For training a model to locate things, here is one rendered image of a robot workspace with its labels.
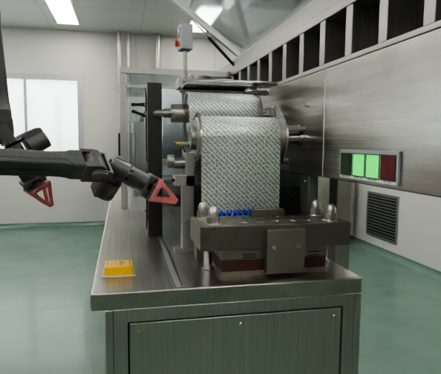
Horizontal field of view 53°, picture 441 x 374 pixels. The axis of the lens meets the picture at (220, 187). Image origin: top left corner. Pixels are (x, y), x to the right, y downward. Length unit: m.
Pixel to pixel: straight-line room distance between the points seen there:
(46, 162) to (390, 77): 0.80
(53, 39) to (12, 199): 2.33
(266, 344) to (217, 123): 0.61
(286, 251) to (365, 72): 0.47
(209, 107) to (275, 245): 0.59
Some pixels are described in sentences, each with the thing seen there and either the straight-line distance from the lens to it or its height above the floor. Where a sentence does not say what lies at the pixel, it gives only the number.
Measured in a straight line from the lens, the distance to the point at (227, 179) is 1.29.
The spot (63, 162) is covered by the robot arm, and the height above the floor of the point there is 1.18.
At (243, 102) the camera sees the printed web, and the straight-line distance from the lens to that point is 1.56.
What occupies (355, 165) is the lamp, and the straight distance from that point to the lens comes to 1.11.
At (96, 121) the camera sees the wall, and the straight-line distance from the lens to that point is 6.83.
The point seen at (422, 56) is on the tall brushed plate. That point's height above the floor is 1.40.
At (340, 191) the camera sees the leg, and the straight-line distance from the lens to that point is 1.57.
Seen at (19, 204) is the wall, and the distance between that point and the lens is 7.02.
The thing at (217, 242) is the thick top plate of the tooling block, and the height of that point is 0.99.
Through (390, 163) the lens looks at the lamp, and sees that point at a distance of 0.99.
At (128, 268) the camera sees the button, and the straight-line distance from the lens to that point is 1.16.
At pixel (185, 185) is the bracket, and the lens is 1.34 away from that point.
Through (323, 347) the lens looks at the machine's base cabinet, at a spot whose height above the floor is 0.72.
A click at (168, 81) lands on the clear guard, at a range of 2.32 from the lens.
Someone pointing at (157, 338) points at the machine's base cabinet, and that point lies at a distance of 1.10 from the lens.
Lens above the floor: 1.23
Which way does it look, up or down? 6 degrees down
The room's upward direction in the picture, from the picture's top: straight up
